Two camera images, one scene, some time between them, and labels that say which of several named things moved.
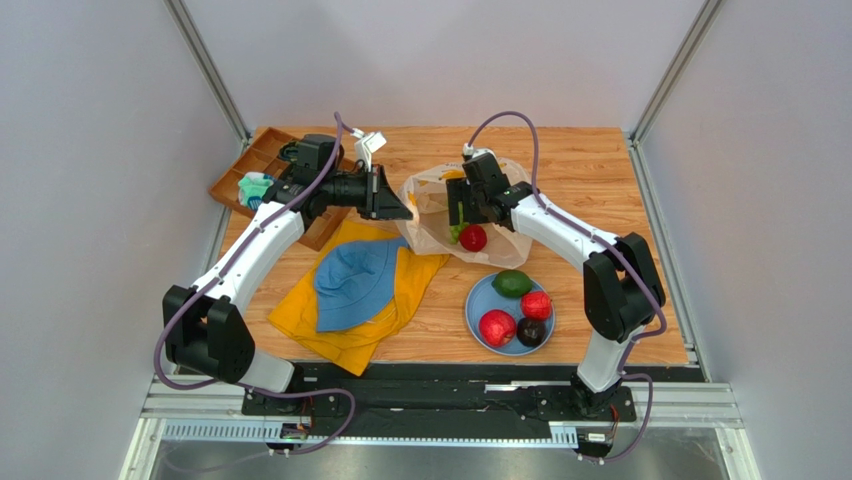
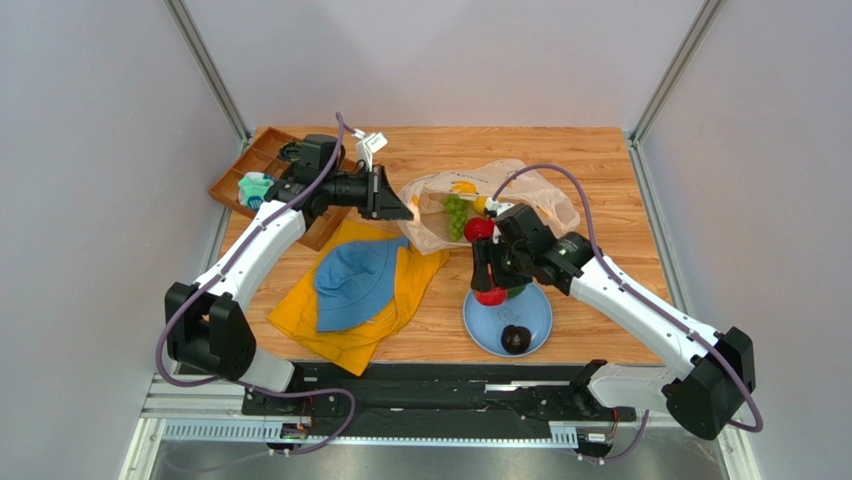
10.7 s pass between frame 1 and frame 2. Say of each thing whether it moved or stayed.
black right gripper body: moved
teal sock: stayed
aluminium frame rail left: stayed
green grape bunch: stayed
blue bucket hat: stayed
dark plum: moved
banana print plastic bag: moved
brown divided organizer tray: stayed
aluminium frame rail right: stayed
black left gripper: stayed
